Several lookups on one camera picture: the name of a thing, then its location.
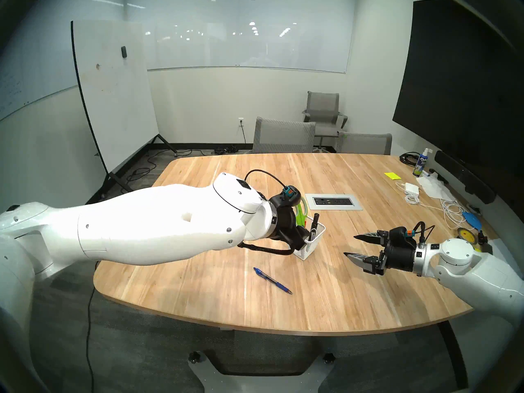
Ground right camera cable orange plug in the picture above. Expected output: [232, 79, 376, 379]
[405, 221, 436, 246]

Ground white charger with cable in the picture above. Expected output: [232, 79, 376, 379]
[394, 181, 468, 230]

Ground black video sound bar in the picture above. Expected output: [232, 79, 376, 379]
[434, 150, 497, 205]

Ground blue ballpoint pen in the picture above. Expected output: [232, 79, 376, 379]
[253, 267, 294, 295]

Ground camera cable orange plug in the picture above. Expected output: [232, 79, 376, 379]
[245, 169, 298, 197]
[405, 221, 436, 246]

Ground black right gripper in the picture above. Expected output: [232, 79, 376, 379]
[343, 231, 426, 276]

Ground grey armrest swivel chair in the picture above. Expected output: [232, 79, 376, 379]
[302, 91, 349, 152]

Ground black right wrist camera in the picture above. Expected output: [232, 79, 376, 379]
[389, 226, 418, 248]

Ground black left gripper cable loop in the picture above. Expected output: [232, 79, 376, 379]
[237, 241, 295, 256]

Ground white mesh pen holder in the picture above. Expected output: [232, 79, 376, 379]
[293, 221, 327, 261]

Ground wall mounted glass whiteboard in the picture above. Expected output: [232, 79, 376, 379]
[145, 0, 353, 74]

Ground rolling whiteboard on stand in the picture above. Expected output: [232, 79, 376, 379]
[71, 20, 179, 200]

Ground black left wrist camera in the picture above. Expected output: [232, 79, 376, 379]
[270, 187, 303, 210]

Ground grey table power outlet panel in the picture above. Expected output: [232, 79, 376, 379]
[305, 194, 364, 211]

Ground grey mesh-back chair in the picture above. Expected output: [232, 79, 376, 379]
[252, 117, 317, 154]
[336, 131, 393, 156]

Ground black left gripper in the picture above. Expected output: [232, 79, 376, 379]
[270, 205, 311, 255]

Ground whiteboard cleaner spray bottle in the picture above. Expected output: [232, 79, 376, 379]
[412, 147, 433, 177]

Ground left camera cable orange plug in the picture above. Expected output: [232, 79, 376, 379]
[245, 169, 298, 197]

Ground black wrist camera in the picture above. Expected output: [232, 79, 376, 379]
[270, 187, 303, 210]
[389, 226, 418, 248]

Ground blue flat plastic object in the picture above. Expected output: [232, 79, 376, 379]
[463, 212, 486, 231]

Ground large black wall screen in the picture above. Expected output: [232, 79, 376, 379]
[392, 0, 524, 192]

